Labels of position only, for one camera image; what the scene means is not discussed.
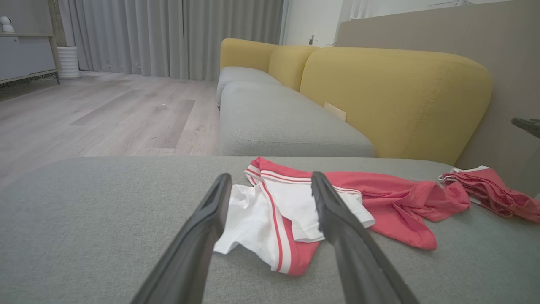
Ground grey pleated curtain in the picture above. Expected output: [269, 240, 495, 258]
[57, 0, 286, 81]

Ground red shorts with white stripe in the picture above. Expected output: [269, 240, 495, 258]
[438, 165, 540, 225]

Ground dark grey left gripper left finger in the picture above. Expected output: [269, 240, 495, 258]
[130, 173, 233, 304]

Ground short grey sofa seat cushion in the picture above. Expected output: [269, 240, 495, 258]
[216, 66, 282, 107]

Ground narrow yellow sofa backrest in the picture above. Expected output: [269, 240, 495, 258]
[267, 44, 319, 92]

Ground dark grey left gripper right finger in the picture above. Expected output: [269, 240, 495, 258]
[311, 171, 419, 304]

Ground long grey sofa seat cushion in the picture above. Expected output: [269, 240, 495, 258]
[218, 81, 375, 158]

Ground red white basketball jersey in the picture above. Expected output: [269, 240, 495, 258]
[213, 157, 471, 277]

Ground wide yellow sofa backrest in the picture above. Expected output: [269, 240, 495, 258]
[299, 46, 493, 166]

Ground brown plant trunk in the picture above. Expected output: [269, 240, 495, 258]
[47, 0, 68, 47]

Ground beige sofa label tag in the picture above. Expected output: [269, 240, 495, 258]
[324, 101, 348, 122]

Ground white ribbed plant pot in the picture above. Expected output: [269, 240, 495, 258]
[57, 46, 82, 80]

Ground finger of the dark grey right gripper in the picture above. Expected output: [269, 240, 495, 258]
[511, 118, 540, 139]

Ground low grey tv cabinet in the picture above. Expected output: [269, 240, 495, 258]
[0, 33, 61, 92]

